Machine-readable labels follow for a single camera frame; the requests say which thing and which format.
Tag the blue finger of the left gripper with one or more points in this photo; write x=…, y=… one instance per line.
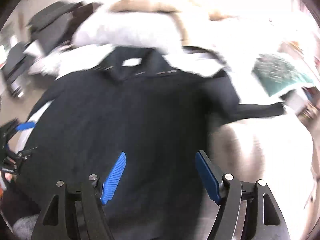
x=25, y=125

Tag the tan fleece blanket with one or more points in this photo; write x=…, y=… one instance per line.
x=190, y=17

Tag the green coral pattern cushion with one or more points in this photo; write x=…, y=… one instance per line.
x=280, y=73

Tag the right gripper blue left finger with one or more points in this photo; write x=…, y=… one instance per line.
x=111, y=182

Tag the light grey checked duvet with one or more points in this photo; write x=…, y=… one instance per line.
x=266, y=165

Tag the black quilted coat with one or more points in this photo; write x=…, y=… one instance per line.
x=133, y=102

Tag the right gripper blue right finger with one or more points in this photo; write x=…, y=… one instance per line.
x=211, y=177

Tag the dark brown plush garment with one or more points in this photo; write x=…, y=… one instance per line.
x=79, y=15

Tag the grey padded quilt pile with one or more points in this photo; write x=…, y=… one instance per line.
x=48, y=26

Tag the large grey pillow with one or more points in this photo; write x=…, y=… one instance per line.
x=133, y=29

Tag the person's left hand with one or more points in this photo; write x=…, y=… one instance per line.
x=5, y=181

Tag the dark grey bed base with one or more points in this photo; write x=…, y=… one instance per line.
x=15, y=70

